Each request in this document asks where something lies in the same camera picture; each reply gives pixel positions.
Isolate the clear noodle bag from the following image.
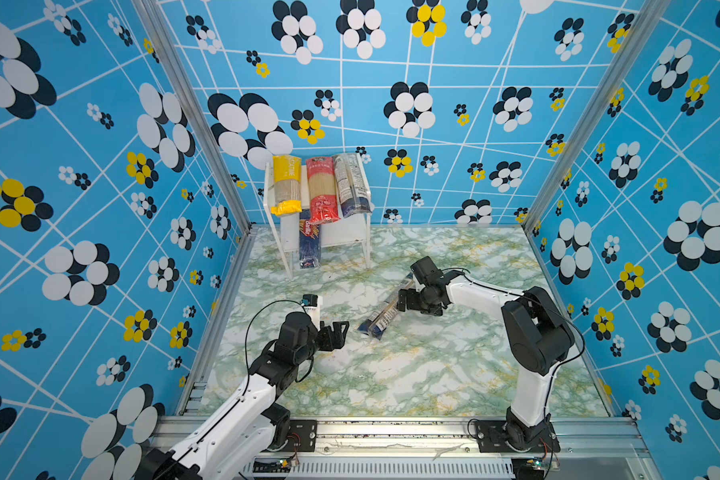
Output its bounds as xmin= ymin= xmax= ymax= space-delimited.
xmin=333 ymin=153 xmax=372 ymax=218
xmin=358 ymin=273 xmax=415 ymax=340

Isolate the dark blue spaghetti bag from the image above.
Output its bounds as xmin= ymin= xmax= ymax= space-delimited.
xmin=298 ymin=211 xmax=321 ymax=269

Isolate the red spaghetti bag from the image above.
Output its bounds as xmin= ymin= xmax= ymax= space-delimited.
xmin=306 ymin=157 xmax=339 ymax=225

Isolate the yellow spaghetti bag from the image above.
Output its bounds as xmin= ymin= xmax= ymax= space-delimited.
xmin=271 ymin=155 xmax=302 ymax=217

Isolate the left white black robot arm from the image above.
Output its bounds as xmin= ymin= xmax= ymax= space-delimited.
xmin=134 ymin=307 xmax=349 ymax=479

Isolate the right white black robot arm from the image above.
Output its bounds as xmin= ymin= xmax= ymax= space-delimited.
xmin=398 ymin=256 xmax=575 ymax=450

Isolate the white two-tier metal shelf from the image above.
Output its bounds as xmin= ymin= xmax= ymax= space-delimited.
xmin=262 ymin=164 xmax=372 ymax=278

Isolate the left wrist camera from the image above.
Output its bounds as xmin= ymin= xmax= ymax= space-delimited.
xmin=302 ymin=294 xmax=322 ymax=330

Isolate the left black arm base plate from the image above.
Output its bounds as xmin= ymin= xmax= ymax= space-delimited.
xmin=268 ymin=419 xmax=318 ymax=453

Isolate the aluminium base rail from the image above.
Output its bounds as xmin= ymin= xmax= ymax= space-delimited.
xmin=233 ymin=417 xmax=661 ymax=479

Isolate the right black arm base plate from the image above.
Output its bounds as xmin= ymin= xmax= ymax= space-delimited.
xmin=467 ymin=419 xmax=561 ymax=455

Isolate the left aluminium corner post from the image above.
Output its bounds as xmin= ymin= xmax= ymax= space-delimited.
xmin=133 ymin=0 xmax=251 ymax=236

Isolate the aluminium corner post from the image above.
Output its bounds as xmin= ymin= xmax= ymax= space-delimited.
xmin=523 ymin=0 xmax=671 ymax=237
xmin=133 ymin=0 xmax=251 ymax=236

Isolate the right aluminium corner post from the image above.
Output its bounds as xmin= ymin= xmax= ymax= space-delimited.
xmin=523 ymin=0 xmax=671 ymax=237

